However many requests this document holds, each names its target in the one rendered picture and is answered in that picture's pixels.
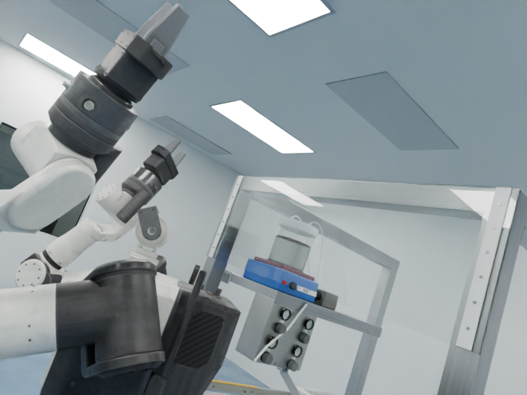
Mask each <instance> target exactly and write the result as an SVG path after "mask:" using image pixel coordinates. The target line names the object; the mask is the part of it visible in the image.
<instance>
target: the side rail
mask: <svg viewBox="0 0 527 395"><path fill-rule="evenodd" d="M207 390H217V391H224V392H229V393H240V394H246V395H292V394H291V393H290V392H288V391H283V390H273V389H268V388H263V387H259V389H257V388H252V387H247V386H236V385H231V384H226V383H220V382H211V383H210V384H209V386H208V388H207ZM244 390H245V391H246V393H244V392H243V391H244Z"/></svg>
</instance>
